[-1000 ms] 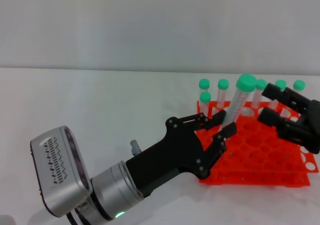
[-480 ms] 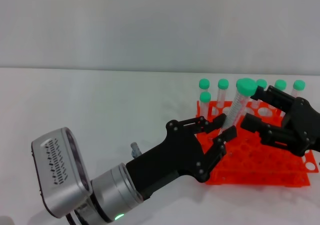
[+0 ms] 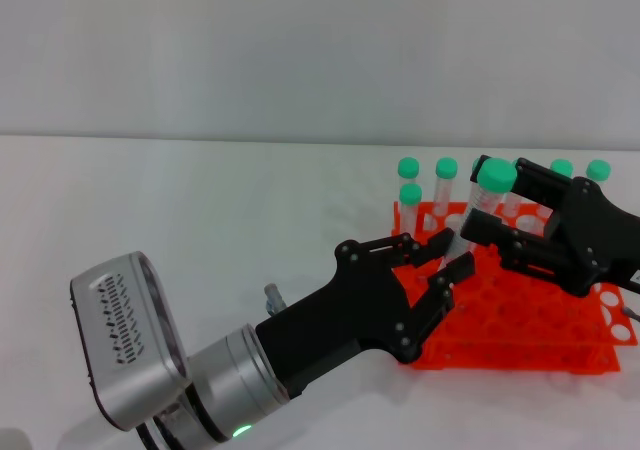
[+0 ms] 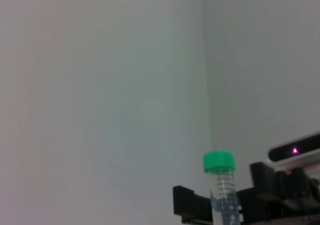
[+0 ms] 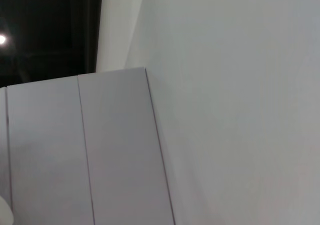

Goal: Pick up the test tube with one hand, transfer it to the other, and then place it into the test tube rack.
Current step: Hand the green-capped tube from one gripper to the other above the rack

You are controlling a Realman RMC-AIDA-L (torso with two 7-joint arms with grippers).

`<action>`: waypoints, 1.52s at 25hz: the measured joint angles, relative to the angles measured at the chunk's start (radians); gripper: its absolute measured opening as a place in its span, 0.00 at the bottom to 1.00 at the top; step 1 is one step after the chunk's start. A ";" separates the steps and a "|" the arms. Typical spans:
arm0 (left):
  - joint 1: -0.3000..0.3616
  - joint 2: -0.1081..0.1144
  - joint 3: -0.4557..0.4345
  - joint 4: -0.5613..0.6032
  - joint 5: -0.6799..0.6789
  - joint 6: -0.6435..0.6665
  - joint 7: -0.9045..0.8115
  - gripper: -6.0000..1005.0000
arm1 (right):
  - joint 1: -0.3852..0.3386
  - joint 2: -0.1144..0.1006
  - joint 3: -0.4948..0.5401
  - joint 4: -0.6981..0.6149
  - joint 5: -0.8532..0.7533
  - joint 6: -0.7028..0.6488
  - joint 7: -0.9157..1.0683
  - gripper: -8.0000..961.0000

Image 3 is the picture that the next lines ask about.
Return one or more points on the silver black wrist camera box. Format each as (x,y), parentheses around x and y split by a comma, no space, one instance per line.
(125,335)

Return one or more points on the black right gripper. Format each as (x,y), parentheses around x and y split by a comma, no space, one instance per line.
(595,230)

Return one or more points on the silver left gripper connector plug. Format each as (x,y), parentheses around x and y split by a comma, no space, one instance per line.
(274,300)

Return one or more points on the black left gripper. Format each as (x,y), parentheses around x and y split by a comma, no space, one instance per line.
(360,310)

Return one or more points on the orange plastic test tube rack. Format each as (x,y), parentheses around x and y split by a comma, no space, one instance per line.
(525,330)

